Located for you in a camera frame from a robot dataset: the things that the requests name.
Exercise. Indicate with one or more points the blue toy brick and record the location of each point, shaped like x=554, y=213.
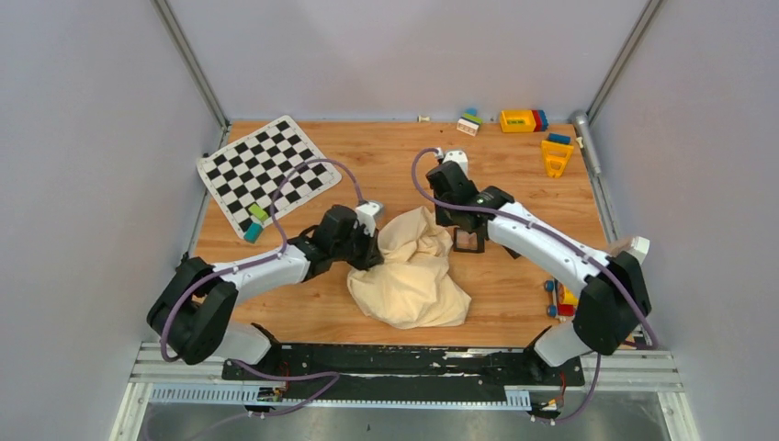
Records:
x=559, y=138

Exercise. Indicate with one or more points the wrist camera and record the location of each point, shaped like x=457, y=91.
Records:
x=458, y=157
x=368, y=215

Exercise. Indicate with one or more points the red blue brick stack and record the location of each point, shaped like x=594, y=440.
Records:
x=540, y=119

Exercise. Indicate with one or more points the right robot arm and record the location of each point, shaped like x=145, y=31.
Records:
x=610, y=288

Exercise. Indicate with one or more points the teal block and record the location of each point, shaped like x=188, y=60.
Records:
x=253, y=232

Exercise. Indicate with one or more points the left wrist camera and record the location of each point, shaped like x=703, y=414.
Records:
x=368, y=215

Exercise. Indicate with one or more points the grey metal cylinder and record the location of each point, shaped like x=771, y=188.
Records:
x=581, y=123

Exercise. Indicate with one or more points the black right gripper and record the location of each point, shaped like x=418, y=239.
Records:
x=442, y=219

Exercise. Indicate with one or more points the white toy brick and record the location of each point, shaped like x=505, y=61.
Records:
x=468, y=126

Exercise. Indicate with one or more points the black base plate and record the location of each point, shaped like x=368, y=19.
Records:
x=414, y=373

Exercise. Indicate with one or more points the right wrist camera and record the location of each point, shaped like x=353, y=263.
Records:
x=458, y=157

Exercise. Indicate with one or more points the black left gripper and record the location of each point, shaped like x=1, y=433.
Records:
x=371, y=254

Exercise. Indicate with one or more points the colourful toy car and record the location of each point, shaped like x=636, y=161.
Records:
x=563, y=304

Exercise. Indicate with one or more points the lime green block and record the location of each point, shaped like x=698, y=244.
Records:
x=258, y=214

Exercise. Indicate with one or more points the black white chessboard mat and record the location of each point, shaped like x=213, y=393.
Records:
x=253, y=169

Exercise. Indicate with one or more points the yellow toy bin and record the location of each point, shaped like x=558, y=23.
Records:
x=517, y=120

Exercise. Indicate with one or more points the green blue brick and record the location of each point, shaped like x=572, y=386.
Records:
x=471, y=114

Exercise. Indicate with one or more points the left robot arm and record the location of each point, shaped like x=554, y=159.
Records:
x=193, y=313

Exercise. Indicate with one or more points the yellow toy frame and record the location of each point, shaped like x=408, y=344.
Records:
x=556, y=157

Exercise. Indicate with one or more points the cream yellow garment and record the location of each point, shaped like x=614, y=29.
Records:
x=412, y=288

